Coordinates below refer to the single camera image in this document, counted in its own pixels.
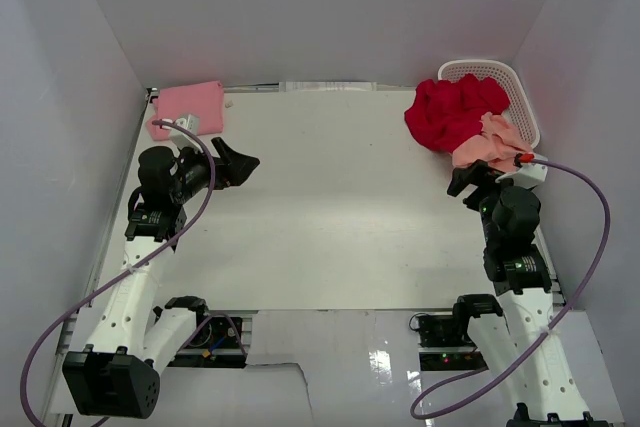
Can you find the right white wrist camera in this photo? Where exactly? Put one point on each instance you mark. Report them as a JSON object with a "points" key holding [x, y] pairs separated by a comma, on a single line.
{"points": [[528, 172]]}

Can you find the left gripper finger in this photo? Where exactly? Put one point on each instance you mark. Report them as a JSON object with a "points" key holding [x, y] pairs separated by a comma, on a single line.
{"points": [[238, 169], [224, 152]]}

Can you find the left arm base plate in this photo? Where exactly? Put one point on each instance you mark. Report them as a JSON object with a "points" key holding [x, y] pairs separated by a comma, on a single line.
{"points": [[217, 346]]}

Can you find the papers at table back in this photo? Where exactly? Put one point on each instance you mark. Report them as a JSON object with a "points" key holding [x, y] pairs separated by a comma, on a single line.
{"points": [[326, 86]]}

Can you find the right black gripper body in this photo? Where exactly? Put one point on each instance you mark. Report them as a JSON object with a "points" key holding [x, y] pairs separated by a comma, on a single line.
{"points": [[487, 188]]}

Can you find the salmon t shirt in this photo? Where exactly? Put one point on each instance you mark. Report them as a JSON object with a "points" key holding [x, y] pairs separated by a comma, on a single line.
{"points": [[497, 144]]}

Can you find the white plastic basket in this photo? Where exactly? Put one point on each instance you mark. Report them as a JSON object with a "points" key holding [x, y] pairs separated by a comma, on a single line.
{"points": [[519, 113]]}

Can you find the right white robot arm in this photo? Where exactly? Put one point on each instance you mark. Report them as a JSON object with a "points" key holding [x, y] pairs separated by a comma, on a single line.
{"points": [[512, 327]]}

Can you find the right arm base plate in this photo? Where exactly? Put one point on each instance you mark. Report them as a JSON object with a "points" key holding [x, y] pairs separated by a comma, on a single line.
{"points": [[441, 347]]}

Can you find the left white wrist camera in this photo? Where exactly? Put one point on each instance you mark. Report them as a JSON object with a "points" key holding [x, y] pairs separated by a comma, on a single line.
{"points": [[183, 132]]}

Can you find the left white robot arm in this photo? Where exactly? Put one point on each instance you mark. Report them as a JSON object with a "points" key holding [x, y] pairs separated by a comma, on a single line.
{"points": [[117, 373]]}

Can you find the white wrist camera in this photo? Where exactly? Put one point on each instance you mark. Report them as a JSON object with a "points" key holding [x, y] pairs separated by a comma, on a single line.
{"points": [[183, 132], [528, 172]]}

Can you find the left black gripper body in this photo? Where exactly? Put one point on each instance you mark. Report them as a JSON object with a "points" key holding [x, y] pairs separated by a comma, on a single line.
{"points": [[195, 174]]}

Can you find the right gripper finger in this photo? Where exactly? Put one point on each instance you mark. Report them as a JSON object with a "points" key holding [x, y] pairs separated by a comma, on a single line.
{"points": [[461, 179], [481, 168]]}

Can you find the folded pink t shirt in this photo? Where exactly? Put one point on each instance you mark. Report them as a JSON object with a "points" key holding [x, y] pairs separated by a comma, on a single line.
{"points": [[204, 100]]}

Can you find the red t shirt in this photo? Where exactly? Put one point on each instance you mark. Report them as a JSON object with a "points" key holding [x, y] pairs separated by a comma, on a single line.
{"points": [[444, 114]]}

